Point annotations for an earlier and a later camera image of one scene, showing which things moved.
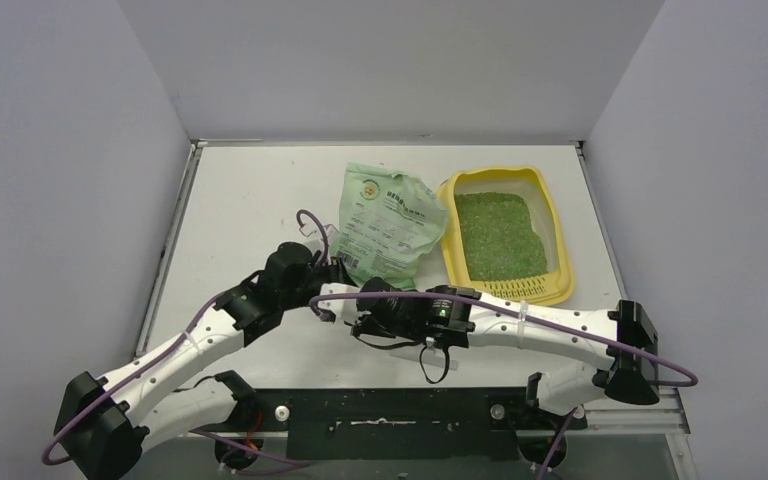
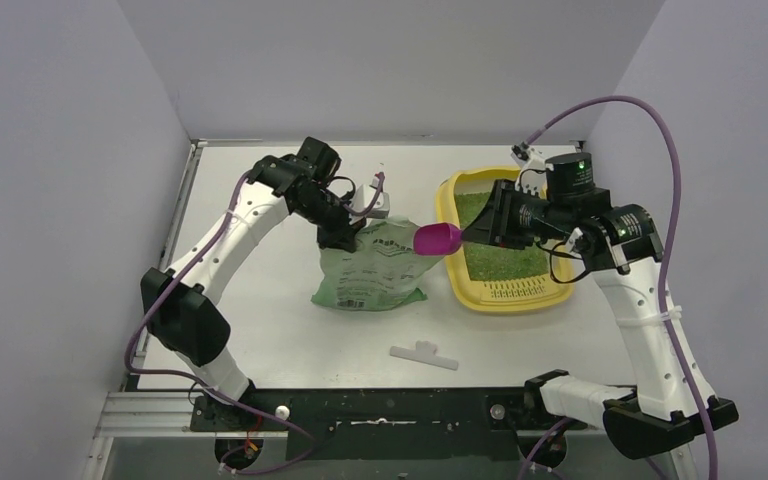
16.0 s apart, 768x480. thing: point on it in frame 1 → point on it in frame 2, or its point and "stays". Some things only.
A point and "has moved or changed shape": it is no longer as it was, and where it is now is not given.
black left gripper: [334, 271] → [343, 236]
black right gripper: [371, 304] → [502, 216]
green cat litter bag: [388, 222] has moved or changed shape
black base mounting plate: [404, 424] stays
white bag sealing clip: [431, 356] stays
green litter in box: [499, 241] stays
